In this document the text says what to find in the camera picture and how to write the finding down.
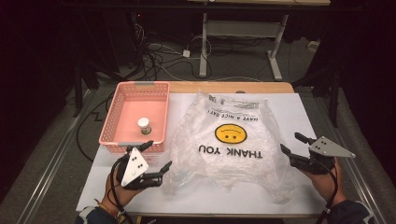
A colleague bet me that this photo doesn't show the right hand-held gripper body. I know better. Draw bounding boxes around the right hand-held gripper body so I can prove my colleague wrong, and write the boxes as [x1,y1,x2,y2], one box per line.
[289,135,357,175]

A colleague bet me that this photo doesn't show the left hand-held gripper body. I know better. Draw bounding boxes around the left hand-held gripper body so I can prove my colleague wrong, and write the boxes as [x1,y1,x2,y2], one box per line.
[115,144,163,191]

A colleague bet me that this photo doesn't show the small white-lidded jar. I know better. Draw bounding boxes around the small white-lidded jar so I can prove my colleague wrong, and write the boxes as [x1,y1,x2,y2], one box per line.
[137,117,153,135]

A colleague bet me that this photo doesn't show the pink plastic basket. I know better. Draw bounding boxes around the pink plastic basket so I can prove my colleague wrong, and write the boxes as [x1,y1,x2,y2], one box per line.
[98,81,171,154]

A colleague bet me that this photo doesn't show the clear smiley plastic bag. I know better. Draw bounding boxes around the clear smiley plastic bag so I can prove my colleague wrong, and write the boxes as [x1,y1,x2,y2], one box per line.
[163,90,296,205]

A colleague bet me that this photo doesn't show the person's left hand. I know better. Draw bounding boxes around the person's left hand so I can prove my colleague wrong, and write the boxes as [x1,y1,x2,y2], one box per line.
[104,170,148,208]

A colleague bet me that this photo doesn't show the person's right hand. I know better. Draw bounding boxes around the person's right hand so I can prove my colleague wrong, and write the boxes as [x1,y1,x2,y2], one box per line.
[303,161,347,203]

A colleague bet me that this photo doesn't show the black metal stand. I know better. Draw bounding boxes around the black metal stand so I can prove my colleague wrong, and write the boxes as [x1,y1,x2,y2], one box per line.
[72,60,86,119]
[292,66,341,129]

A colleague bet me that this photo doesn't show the white floor box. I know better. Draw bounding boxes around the white floor box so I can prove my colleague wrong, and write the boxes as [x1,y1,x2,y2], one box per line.
[306,39,321,53]

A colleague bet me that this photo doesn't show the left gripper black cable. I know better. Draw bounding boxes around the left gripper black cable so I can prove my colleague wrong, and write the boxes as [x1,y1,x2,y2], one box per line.
[109,155,134,224]

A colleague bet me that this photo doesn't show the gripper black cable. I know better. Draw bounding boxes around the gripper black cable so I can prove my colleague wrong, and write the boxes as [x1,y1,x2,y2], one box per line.
[109,155,134,224]
[316,160,340,224]

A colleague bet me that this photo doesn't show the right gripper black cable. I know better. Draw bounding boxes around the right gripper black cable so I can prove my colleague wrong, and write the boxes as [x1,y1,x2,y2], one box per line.
[316,160,340,224]

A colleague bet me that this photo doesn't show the metal floor rail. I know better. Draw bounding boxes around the metal floor rail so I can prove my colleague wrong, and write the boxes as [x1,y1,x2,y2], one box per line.
[15,89,96,224]
[323,122,396,224]

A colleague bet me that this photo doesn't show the wrist bracelet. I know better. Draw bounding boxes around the wrist bracelet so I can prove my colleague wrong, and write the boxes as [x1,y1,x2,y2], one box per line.
[93,198,126,219]

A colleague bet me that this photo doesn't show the black floor cable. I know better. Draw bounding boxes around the black floor cable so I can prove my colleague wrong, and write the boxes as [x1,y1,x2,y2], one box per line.
[76,90,117,163]

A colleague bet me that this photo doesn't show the tangle of black floor cables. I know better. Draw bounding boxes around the tangle of black floor cables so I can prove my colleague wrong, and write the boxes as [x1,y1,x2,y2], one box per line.
[124,12,214,82]

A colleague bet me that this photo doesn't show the white metal desk frame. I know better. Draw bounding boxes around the white metal desk frame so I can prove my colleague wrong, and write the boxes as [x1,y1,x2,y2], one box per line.
[186,0,332,82]

